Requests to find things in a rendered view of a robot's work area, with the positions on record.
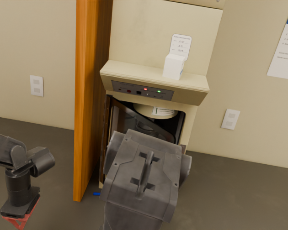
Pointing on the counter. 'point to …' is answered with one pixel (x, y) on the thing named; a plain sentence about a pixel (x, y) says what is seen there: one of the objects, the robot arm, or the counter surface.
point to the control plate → (168, 94)
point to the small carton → (173, 66)
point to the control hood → (156, 81)
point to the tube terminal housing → (162, 44)
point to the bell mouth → (155, 111)
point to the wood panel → (89, 87)
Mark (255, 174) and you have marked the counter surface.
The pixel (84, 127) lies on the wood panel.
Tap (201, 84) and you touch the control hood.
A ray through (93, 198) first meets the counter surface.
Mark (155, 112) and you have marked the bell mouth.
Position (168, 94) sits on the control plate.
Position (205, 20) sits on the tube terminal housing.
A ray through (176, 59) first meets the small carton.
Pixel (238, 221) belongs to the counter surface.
